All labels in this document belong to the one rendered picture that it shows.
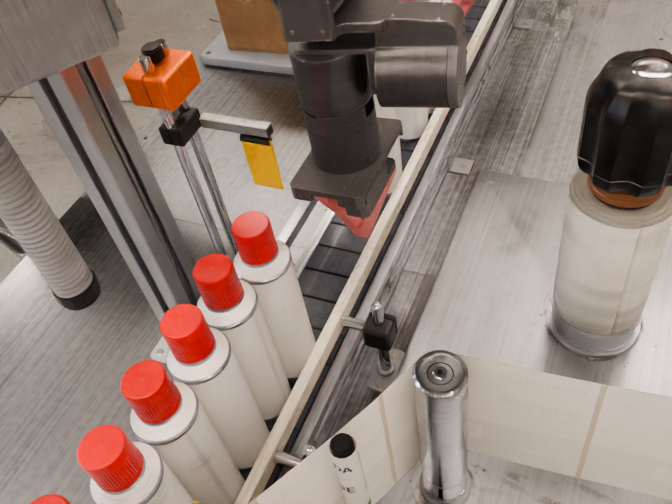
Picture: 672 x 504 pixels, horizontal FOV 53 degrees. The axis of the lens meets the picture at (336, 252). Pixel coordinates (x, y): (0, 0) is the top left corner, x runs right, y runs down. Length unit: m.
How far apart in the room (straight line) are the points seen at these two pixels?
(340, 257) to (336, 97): 0.33
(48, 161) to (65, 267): 2.23
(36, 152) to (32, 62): 2.44
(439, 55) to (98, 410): 0.55
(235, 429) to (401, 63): 0.33
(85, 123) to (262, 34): 0.68
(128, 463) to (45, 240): 0.17
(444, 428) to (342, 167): 0.21
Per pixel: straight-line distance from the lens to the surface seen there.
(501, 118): 1.05
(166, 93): 0.55
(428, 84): 0.48
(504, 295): 0.75
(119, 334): 0.87
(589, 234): 0.59
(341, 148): 0.53
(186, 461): 0.54
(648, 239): 0.59
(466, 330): 0.72
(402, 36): 0.48
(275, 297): 0.59
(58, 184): 2.62
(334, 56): 0.49
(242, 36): 1.24
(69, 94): 0.57
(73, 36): 0.39
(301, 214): 0.73
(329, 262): 0.79
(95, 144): 0.59
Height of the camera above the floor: 1.47
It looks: 47 degrees down
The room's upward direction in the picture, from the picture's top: 12 degrees counter-clockwise
